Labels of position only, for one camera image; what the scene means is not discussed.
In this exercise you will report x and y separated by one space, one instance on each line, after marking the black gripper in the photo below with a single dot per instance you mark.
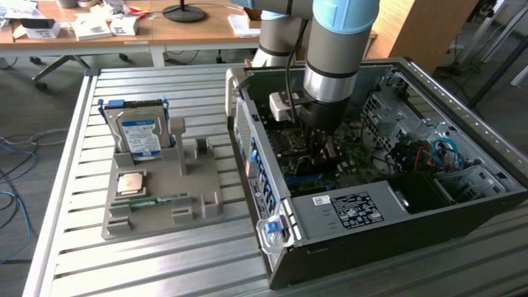
322 117

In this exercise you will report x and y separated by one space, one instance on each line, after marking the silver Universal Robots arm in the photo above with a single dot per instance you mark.
333 46

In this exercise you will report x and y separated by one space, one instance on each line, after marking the CPU socket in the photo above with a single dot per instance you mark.
290 140

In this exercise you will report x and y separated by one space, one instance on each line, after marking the green motherboard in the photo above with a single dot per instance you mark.
362 161

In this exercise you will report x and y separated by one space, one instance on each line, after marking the grey power supply unit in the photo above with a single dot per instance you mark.
313 216

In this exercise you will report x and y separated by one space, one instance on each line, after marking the white booklet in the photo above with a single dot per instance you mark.
242 26

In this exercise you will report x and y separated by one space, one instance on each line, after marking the blue case latch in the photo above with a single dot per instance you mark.
272 227

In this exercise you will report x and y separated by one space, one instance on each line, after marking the wooden cabinet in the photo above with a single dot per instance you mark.
428 31

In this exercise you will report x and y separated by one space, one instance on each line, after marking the wooden office desk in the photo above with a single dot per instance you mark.
61 43
197 31

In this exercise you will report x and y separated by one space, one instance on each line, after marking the grey metal disk bay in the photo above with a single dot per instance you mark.
478 179

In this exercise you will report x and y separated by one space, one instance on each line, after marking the black open PC case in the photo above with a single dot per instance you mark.
370 247

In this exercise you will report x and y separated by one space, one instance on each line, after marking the grey parts rack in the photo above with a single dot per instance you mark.
164 185

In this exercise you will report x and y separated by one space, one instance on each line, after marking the hard disk in blue caddy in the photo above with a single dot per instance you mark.
140 136

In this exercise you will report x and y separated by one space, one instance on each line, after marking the black monitor stand base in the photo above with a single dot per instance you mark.
182 14

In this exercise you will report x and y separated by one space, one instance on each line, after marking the green RAM stick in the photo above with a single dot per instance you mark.
144 202

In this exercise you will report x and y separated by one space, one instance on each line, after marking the CPU chip with copper lid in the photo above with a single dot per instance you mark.
129 184

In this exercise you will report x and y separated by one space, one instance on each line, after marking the white box with label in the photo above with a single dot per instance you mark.
122 28

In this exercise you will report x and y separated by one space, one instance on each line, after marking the flat white box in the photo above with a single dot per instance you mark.
90 31

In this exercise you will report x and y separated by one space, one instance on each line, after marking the metal cup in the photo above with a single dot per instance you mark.
66 3

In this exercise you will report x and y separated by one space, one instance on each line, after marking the open white cardboard box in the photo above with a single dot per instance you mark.
41 32

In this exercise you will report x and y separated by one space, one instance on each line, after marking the stack of papers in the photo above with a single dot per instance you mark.
20 10

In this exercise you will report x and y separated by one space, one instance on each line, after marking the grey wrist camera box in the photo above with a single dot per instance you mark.
280 108

